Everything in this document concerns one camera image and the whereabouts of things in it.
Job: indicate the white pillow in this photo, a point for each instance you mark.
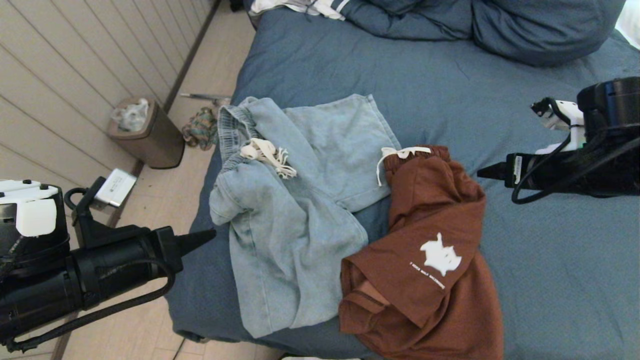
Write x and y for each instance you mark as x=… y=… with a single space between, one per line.
x=631 y=20

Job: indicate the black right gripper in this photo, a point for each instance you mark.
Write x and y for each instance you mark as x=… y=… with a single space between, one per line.
x=550 y=170

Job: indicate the rust brown shorts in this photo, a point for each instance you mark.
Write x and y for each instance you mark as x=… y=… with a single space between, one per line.
x=430 y=260

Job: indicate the multicoloured rag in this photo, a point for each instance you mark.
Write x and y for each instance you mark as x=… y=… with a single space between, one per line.
x=201 y=130

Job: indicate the white striped garment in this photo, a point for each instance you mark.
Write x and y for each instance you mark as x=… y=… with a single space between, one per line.
x=320 y=7

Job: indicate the brown trash bin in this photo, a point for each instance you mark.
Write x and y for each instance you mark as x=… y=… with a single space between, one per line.
x=160 y=145

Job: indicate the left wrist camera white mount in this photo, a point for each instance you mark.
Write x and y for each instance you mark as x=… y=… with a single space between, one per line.
x=35 y=210

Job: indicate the light blue denim shorts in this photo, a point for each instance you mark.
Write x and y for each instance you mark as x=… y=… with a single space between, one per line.
x=300 y=210

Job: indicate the small black object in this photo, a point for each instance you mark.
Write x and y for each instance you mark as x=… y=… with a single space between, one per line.
x=236 y=5

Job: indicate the crumpled blue duvet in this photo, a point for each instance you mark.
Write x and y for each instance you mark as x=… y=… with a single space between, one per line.
x=525 y=30

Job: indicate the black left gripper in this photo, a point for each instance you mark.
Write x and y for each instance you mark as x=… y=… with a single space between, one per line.
x=100 y=270

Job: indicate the blue bed cover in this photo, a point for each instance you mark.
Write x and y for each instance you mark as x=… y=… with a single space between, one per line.
x=500 y=100

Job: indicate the thin silver metal rod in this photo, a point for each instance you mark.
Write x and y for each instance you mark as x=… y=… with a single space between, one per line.
x=202 y=96

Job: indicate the clear plastic bin bag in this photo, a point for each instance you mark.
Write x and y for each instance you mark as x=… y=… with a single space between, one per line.
x=131 y=116

